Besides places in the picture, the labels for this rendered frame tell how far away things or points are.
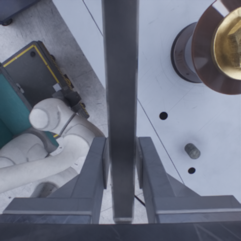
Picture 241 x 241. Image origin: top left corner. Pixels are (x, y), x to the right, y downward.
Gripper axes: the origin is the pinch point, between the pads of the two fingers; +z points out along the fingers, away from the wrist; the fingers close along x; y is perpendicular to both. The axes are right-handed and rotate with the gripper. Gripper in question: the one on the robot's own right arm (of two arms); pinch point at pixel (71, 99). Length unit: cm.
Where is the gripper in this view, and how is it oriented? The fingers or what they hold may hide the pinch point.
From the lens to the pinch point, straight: 95.8
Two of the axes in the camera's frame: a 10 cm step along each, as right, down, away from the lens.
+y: -8.7, 4.8, 1.5
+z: 0.1, -2.8, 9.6
